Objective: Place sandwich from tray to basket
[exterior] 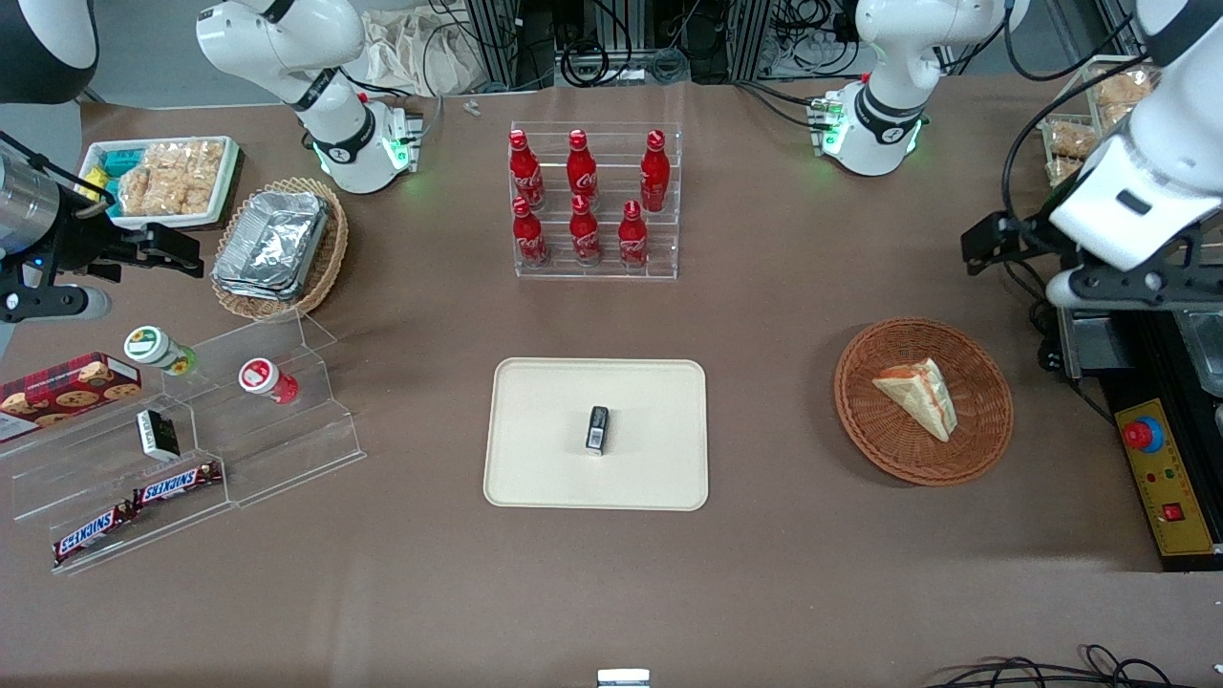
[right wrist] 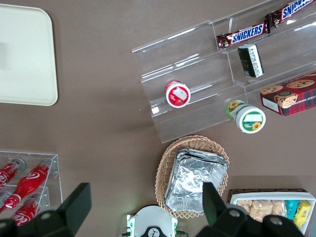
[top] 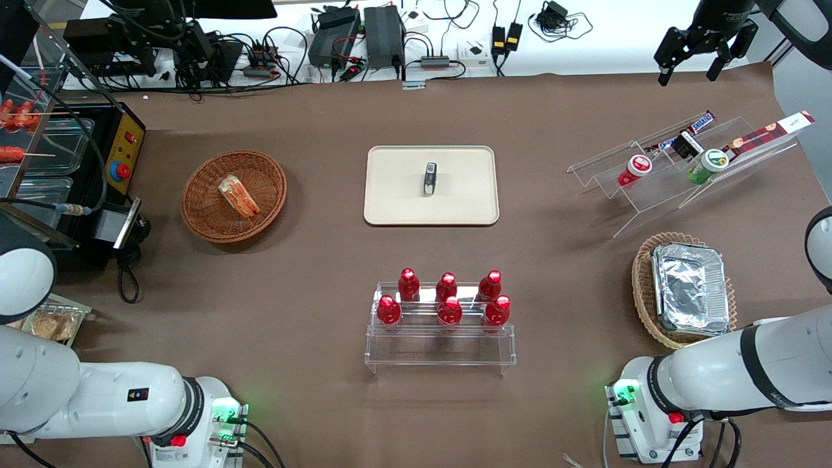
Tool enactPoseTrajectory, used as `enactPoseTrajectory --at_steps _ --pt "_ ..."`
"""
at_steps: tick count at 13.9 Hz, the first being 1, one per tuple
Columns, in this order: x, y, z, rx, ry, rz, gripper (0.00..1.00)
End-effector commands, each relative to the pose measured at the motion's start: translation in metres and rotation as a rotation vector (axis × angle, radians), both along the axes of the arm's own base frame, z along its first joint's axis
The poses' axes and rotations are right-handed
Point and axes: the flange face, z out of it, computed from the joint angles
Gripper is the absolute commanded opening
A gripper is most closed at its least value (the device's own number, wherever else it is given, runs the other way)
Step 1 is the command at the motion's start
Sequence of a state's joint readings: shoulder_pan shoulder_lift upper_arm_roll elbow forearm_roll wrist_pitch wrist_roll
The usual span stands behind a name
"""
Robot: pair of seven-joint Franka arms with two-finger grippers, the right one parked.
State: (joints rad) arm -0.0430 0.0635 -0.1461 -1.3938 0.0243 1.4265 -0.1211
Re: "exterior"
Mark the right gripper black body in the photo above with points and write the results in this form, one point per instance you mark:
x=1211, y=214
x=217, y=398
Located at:
x=84, y=246

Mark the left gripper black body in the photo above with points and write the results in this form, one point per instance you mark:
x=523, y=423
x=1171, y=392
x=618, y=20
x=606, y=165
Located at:
x=1024, y=238

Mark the plastic-wrapped triangle sandwich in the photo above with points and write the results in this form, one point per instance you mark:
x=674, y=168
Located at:
x=917, y=397

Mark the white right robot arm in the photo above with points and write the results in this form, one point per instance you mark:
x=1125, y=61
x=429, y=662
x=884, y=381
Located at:
x=334, y=124

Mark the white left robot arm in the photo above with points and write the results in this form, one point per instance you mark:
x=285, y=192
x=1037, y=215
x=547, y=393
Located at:
x=889, y=105

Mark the aluminium foil tray stack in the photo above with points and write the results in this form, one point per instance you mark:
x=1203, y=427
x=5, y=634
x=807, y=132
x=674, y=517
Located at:
x=272, y=244

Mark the light oval wicker basket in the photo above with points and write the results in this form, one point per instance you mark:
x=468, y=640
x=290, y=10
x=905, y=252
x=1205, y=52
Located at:
x=330, y=258

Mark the brown round wicker basket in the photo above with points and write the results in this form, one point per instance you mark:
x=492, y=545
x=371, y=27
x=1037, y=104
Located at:
x=879, y=430

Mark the cream plastic serving tray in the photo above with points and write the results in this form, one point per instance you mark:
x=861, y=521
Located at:
x=545, y=459

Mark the white rectangular snack bin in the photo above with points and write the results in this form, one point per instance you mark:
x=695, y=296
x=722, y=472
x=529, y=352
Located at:
x=172, y=223

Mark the clear bag of crackers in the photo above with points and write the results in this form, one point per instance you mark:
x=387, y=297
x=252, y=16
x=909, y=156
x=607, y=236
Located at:
x=143, y=191
x=196, y=167

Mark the yellow snack packet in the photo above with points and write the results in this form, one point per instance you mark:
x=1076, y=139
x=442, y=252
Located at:
x=98, y=186

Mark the clear pack of bread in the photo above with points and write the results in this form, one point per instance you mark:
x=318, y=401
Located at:
x=1070, y=139
x=1118, y=91
x=1062, y=170

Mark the green sunflower lidded cup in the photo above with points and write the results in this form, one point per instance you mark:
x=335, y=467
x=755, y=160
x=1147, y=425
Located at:
x=153, y=348

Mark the teal snack packet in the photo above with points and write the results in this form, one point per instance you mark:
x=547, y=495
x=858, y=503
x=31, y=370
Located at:
x=119, y=161

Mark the grey metal plate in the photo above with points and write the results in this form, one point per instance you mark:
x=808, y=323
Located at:
x=1089, y=344

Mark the red tartan cookie box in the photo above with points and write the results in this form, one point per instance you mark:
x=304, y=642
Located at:
x=67, y=392

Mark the red strawberry yogurt cup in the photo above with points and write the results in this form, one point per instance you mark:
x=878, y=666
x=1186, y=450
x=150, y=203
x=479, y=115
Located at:
x=266, y=379

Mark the small black chocolate box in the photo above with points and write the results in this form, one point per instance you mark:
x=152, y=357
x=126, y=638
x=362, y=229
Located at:
x=597, y=430
x=158, y=435

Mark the clear acrylic stepped shelf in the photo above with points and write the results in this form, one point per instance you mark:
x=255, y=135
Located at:
x=287, y=440

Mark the Snickers chocolate bar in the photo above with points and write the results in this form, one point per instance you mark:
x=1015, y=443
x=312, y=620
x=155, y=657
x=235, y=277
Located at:
x=177, y=483
x=91, y=533

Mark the yellow emergency stop box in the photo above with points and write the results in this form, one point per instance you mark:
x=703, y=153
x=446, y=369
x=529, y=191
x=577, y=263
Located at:
x=1170, y=487

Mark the white plastic bag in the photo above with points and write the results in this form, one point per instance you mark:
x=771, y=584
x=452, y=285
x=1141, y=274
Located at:
x=411, y=53

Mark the red Coca-Cola bottle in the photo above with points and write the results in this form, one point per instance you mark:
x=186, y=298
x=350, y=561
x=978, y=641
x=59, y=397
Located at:
x=632, y=241
x=525, y=172
x=585, y=237
x=581, y=172
x=655, y=172
x=528, y=239

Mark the clear acrylic bottle rack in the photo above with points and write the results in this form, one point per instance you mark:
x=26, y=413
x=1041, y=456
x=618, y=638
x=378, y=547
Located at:
x=611, y=143

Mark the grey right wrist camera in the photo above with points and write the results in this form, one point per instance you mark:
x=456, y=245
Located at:
x=57, y=304

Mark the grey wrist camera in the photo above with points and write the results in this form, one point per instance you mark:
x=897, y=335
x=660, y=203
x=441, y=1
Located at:
x=57, y=304
x=1147, y=287

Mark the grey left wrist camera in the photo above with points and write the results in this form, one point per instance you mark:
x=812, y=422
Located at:
x=1147, y=287

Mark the aluminium frame rack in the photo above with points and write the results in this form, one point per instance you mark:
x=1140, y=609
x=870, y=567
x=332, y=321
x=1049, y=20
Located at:
x=497, y=38

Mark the silver camera mount block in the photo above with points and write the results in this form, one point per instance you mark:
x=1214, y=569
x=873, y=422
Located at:
x=623, y=678

